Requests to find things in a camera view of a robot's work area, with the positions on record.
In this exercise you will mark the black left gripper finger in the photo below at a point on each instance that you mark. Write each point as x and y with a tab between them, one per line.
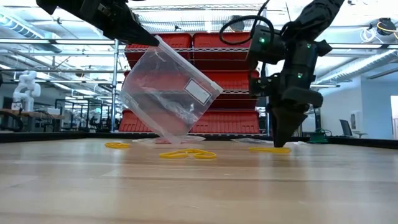
130	40
140	31

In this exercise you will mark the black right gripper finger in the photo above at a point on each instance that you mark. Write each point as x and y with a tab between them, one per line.
280	127
295	124

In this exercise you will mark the yellow rubber band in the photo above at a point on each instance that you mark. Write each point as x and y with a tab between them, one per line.
118	146
174	154
267	150

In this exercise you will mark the clear plastic zip bag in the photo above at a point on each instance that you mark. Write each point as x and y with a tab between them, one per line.
161	93
196	138
248	140

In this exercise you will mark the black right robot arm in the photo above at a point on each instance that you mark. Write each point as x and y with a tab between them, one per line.
320	15

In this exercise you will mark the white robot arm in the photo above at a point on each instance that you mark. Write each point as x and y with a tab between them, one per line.
26	87

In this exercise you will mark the dark office chair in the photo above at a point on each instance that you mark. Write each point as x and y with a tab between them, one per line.
345	127

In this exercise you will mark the wooden workbench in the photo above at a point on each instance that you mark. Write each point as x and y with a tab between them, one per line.
31	113

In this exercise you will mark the black aluminium table frame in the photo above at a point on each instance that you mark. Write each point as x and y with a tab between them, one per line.
62	136

